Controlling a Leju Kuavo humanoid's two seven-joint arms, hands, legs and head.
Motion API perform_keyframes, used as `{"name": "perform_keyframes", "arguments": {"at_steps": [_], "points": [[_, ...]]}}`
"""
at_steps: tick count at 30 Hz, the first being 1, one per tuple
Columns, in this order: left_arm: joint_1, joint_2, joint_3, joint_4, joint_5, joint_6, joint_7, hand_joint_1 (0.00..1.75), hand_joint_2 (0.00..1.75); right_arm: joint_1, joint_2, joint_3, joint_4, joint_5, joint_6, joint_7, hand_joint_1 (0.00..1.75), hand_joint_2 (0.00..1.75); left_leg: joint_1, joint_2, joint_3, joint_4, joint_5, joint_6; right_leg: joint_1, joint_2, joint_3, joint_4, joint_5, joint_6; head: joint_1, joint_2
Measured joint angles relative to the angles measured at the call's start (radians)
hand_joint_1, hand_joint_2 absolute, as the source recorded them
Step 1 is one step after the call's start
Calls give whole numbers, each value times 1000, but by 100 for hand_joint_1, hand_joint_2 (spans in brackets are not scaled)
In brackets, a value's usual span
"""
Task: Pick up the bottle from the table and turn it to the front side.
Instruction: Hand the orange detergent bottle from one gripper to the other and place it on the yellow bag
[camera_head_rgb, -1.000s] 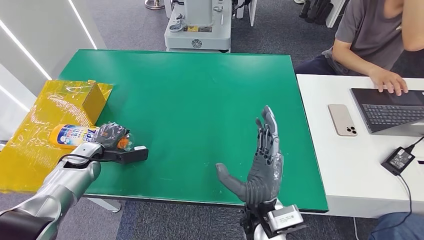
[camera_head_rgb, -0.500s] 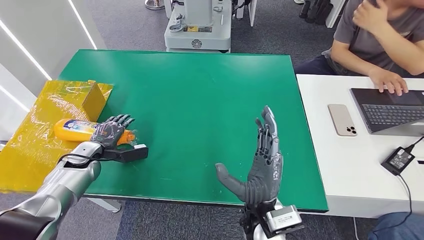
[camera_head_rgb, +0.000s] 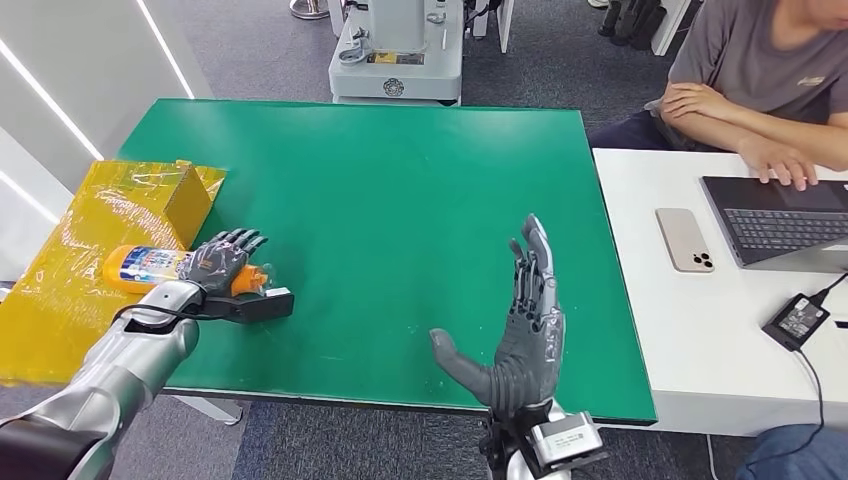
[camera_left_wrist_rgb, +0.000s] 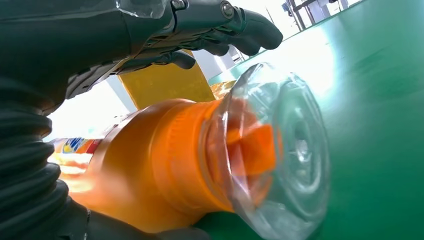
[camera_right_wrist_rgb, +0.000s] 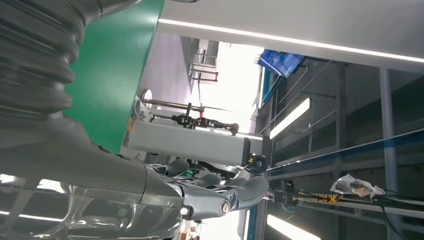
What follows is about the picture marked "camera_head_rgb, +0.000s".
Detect yellow taped cardboard box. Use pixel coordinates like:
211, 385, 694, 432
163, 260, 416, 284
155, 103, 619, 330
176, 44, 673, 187
0, 158, 228, 389

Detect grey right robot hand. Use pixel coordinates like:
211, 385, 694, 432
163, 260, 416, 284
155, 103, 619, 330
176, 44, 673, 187
429, 213, 566, 420

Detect person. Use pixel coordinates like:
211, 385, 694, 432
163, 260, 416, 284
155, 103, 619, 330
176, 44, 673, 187
588, 0, 848, 193

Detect black adapter cable to laptop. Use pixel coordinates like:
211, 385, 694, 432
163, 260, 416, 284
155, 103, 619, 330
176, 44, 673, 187
811, 272, 848, 307

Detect beige smartphone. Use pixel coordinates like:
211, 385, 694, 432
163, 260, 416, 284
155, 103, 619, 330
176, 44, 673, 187
655, 207, 716, 274

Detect orange juice bottle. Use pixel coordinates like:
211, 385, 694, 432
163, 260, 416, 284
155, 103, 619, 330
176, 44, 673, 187
102, 245, 273, 297

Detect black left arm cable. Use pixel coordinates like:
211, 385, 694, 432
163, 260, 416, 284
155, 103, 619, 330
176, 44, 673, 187
109, 301, 227, 329

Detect person's left hand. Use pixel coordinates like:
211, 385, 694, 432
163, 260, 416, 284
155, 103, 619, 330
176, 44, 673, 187
661, 82, 735, 125

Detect black adapter mains cable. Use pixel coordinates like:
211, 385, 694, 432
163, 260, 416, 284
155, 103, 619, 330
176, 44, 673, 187
733, 348, 827, 480

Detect grey machine base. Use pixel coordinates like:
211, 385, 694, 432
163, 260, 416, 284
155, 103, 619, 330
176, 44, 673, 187
327, 0, 465, 106

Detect person's leg in blue jeans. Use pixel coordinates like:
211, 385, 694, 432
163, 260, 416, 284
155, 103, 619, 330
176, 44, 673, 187
733, 425, 848, 480

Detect chrome round stand base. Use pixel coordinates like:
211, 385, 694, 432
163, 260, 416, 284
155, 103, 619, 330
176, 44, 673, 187
290, 0, 331, 20

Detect person's hand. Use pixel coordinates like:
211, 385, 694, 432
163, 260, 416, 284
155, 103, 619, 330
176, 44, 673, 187
661, 82, 735, 125
737, 135, 819, 192

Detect black shoes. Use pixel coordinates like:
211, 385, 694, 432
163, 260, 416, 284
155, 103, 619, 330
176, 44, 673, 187
597, 0, 668, 51

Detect dark grey laptop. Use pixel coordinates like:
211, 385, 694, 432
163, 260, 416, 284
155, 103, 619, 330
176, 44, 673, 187
700, 174, 848, 274

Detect person's right hand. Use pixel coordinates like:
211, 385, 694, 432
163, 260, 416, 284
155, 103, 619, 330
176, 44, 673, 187
737, 135, 819, 192

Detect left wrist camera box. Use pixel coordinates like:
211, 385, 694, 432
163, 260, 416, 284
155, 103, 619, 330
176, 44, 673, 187
198, 286, 296, 326

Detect white furniture panel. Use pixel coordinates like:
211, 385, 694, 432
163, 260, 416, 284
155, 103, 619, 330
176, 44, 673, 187
650, 0, 694, 58

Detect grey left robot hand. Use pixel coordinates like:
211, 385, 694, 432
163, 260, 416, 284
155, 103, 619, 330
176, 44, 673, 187
175, 228, 270, 297

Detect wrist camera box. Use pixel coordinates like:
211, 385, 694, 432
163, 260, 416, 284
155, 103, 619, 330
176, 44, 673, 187
529, 410, 609, 473
198, 286, 296, 326

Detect black power adapter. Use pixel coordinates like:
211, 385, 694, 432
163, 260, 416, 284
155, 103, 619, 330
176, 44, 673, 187
761, 293, 831, 352

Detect white table leg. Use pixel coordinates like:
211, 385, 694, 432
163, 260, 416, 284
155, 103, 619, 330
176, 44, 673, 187
173, 395, 244, 426

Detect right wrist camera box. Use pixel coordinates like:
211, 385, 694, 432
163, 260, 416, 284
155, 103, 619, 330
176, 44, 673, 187
529, 410, 609, 473

